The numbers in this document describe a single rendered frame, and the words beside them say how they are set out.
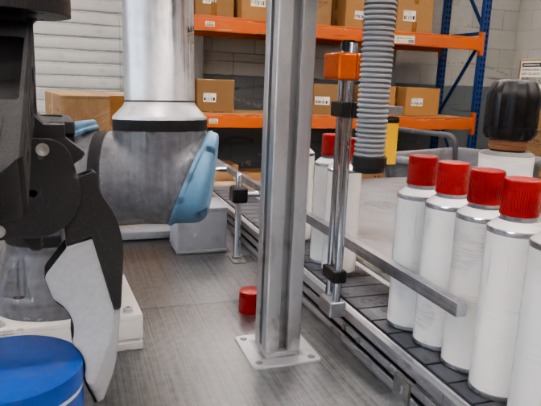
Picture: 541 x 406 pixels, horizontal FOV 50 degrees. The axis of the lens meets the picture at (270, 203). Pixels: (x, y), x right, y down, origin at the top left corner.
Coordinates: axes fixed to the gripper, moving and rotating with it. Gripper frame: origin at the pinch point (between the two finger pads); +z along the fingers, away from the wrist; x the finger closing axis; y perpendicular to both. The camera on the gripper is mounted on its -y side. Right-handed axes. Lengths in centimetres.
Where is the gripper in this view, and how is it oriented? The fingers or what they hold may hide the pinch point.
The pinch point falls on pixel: (10, 403)
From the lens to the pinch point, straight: 32.9
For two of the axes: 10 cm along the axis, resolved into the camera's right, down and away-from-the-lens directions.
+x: -9.3, 0.4, -3.7
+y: -3.7, -2.1, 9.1
